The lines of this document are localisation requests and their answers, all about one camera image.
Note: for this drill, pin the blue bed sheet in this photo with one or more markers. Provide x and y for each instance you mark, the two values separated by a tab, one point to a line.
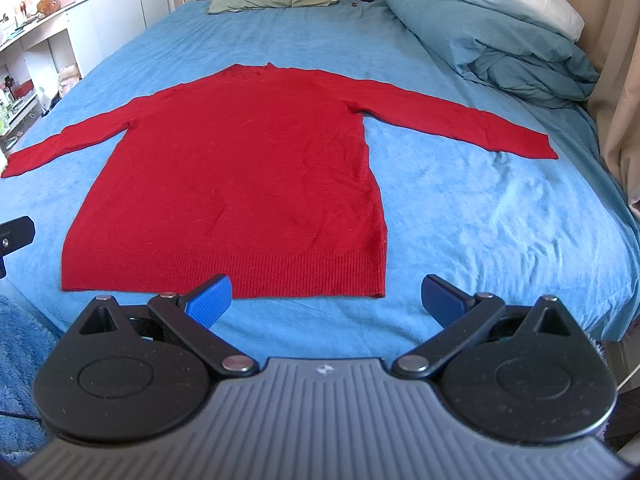
517	227

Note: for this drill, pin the white shelf unit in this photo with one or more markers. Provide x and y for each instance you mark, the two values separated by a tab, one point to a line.
38	63

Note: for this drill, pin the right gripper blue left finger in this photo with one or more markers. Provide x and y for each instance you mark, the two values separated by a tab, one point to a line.
189	318

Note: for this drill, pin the red knit sweater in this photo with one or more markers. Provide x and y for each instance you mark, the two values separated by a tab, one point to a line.
257	172

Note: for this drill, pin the blue shaggy rug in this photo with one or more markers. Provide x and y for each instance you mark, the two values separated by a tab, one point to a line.
27	339

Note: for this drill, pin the teal duvet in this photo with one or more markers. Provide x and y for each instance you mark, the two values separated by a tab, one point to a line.
494	49

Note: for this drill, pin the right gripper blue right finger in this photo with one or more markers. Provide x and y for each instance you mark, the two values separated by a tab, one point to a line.
466	321

